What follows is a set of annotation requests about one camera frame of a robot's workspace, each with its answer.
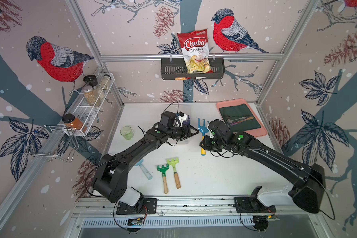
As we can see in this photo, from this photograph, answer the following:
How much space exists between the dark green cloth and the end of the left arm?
16.5 inches

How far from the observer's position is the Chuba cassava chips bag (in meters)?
0.83

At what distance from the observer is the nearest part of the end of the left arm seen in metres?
0.66

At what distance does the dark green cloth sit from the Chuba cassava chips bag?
1.33 ft

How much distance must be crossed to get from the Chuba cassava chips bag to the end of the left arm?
33 cm
